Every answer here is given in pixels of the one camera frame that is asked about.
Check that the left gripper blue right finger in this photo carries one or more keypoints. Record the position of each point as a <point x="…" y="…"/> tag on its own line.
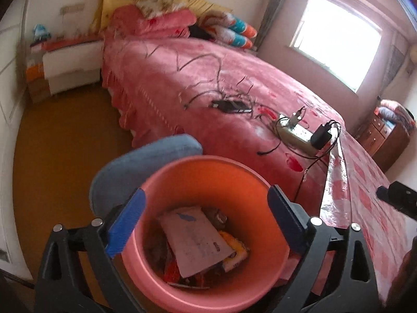
<point x="291" y="219"/>

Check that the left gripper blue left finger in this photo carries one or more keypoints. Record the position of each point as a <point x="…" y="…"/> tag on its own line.
<point x="124" y="223"/>

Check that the white grey printed pouch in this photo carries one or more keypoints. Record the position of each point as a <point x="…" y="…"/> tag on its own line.
<point x="195" y="242"/>

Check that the pink plastic trash bucket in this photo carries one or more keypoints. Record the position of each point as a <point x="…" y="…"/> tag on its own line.
<point x="175" y="197"/>

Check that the red white checkered plastic tablecloth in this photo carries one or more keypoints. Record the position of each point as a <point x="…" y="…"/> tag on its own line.
<point x="343" y="191"/>

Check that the brown wooden dresser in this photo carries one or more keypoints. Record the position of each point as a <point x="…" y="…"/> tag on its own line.
<point x="383" y="140"/>

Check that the orange blue snack wrapper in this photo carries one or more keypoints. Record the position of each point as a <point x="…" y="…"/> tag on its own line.
<point x="240" y="252"/>

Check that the white power strip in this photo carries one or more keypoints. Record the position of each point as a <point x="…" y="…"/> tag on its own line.
<point x="296" y="137"/>

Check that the black power adapter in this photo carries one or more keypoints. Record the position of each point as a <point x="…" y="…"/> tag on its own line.
<point x="321" y="136"/>

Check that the folded blankets on dresser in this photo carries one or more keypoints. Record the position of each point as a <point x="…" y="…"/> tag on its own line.
<point x="394" y="112"/>

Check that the pink bed blanket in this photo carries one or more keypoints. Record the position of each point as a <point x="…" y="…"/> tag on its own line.
<point x="164" y="87"/>

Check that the white nightstand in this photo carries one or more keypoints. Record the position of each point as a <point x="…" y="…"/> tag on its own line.
<point x="73" y="66"/>

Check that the window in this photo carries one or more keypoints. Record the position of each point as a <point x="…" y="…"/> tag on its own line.
<point x="339" y="39"/>

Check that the orange teal rolled quilt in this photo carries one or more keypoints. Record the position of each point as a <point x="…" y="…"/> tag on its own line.
<point x="227" y="29"/>

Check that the folded pink blanket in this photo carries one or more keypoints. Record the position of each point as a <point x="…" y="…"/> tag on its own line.
<point x="129" y="22"/>

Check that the floral pillow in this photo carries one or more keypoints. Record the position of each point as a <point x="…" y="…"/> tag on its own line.
<point x="151" y="9"/>

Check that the white wardrobe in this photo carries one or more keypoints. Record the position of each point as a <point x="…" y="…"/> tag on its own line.
<point x="13" y="102"/>

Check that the yellow headboard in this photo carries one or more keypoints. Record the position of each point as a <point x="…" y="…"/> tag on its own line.
<point x="106" y="8"/>

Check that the grey curtain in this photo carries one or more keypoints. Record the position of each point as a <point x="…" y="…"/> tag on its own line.
<point x="271" y="11"/>

